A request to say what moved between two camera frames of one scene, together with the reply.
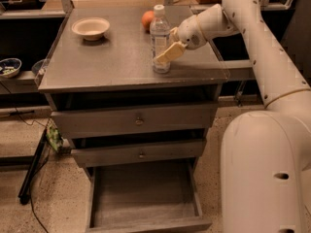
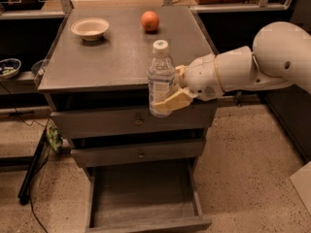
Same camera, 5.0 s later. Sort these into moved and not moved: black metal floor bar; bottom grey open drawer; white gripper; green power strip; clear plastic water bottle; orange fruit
Moved: white gripper; clear plastic water bottle
Not moved: orange fruit; bottom grey open drawer; green power strip; black metal floor bar
